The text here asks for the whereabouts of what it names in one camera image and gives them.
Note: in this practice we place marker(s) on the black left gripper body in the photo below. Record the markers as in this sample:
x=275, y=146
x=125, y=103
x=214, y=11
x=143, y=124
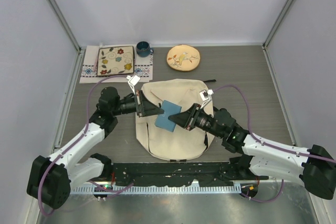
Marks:
x=130, y=105

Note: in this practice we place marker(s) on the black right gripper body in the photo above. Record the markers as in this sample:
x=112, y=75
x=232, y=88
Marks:
x=200, y=120

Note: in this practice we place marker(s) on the blue small box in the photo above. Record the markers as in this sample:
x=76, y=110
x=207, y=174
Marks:
x=162, y=121

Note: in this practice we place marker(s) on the cream canvas backpack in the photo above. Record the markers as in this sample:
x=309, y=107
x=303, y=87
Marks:
x=180, y=144

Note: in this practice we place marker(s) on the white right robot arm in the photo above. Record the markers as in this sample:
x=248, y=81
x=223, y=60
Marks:
x=313, y=168

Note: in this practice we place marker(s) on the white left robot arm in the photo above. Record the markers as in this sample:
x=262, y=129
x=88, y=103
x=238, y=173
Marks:
x=52, y=178

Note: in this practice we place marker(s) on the white embroidered placemat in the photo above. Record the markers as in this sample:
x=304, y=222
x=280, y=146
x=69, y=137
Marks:
x=143, y=67

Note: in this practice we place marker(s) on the square floral ceramic plate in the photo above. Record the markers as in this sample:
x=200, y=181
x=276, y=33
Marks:
x=116, y=60

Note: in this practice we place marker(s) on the dark blue ceramic mug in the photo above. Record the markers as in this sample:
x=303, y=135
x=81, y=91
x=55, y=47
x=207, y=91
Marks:
x=144, y=49

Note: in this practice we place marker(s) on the round bird ceramic plate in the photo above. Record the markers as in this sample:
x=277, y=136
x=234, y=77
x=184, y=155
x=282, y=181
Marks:
x=183, y=58

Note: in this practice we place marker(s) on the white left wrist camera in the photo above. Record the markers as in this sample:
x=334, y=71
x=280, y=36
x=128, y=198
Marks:
x=132, y=81

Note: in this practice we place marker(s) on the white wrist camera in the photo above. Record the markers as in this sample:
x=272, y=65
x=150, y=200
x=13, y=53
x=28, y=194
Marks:
x=132, y=81
x=206, y=96

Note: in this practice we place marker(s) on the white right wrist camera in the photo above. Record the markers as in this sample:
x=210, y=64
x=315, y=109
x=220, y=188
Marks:
x=206, y=96

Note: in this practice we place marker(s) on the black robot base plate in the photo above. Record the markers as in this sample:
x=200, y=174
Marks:
x=176, y=174

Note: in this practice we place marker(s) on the white slotted cable duct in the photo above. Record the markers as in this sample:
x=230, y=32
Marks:
x=194, y=188

